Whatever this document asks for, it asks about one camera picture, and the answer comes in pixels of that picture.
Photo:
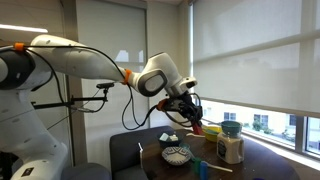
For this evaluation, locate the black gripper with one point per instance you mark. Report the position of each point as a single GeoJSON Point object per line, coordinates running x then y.
{"type": "Point", "coordinates": [183, 106]}

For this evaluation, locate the orange rectangular block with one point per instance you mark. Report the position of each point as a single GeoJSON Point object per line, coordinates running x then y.
{"type": "Point", "coordinates": [197, 129]}

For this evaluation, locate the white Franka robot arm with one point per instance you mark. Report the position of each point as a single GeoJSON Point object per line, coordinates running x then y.
{"type": "Point", "coordinates": [73, 61]}

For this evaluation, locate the yellow bowl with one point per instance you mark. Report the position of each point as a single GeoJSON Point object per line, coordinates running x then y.
{"type": "Point", "coordinates": [211, 134]}

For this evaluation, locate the blue bowl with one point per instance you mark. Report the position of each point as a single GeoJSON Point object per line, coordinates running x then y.
{"type": "Point", "coordinates": [170, 141]}

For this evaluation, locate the white patterned bowl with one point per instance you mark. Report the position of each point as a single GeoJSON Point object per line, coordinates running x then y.
{"type": "Point", "coordinates": [176, 155]}

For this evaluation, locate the green block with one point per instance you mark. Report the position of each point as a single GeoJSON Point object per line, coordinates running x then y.
{"type": "Point", "coordinates": [196, 165]}

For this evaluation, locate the blue block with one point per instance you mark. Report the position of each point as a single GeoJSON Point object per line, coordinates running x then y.
{"type": "Point", "coordinates": [203, 170]}

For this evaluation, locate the white plastic spoon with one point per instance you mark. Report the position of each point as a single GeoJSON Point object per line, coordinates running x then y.
{"type": "Point", "coordinates": [194, 135]}

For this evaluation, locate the small teal object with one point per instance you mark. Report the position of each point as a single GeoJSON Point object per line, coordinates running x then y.
{"type": "Point", "coordinates": [185, 146]}

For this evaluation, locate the teal cup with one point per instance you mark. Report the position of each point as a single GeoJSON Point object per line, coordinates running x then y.
{"type": "Point", "coordinates": [231, 127]}

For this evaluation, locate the clear jar with white contents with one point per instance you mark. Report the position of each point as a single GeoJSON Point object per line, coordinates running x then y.
{"type": "Point", "coordinates": [230, 150]}

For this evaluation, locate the wooden stick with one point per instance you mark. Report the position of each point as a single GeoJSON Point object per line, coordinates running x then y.
{"type": "Point", "coordinates": [220, 168]}

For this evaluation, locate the dark grey chair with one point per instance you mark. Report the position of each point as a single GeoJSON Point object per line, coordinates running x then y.
{"type": "Point", "coordinates": [133, 146]}

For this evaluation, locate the white roller blind wide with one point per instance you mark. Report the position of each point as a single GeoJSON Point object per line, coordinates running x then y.
{"type": "Point", "coordinates": [253, 53]}

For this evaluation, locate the white roller blind narrow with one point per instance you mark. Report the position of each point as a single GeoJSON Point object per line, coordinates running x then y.
{"type": "Point", "coordinates": [110, 33]}

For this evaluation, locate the ceiling strip light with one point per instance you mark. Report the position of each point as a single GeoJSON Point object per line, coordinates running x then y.
{"type": "Point", "coordinates": [23, 28]}

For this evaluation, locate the small black camera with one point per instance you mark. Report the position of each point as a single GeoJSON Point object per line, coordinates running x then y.
{"type": "Point", "coordinates": [105, 85]}

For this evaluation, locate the white window frame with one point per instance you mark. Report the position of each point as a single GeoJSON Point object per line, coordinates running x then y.
{"type": "Point", "coordinates": [300, 133]}

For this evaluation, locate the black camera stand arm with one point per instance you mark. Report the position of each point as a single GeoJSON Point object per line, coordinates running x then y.
{"type": "Point", "coordinates": [66, 101]}

